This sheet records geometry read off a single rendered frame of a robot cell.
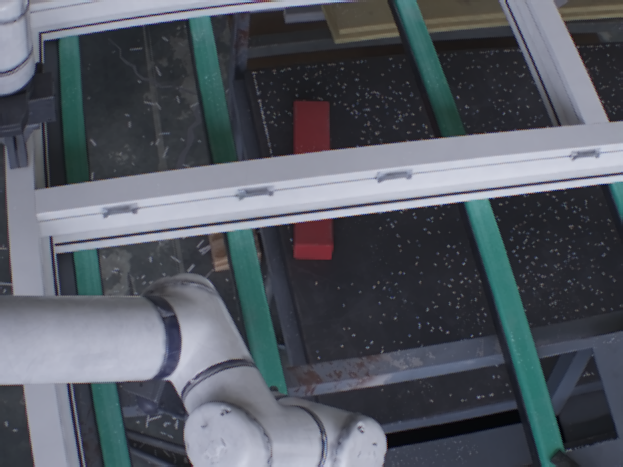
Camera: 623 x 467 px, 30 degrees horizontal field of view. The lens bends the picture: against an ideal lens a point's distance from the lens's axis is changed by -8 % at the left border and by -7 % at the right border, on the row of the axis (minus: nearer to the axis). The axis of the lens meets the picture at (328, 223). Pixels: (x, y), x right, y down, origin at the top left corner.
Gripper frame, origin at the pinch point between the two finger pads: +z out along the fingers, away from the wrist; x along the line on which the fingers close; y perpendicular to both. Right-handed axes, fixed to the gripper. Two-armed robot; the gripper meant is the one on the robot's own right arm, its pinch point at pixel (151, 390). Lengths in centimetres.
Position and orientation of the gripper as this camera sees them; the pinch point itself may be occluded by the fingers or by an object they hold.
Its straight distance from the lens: 151.3
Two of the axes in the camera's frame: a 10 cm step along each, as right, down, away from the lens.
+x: -5.6, -3.6, -7.5
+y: 3.2, -9.2, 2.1
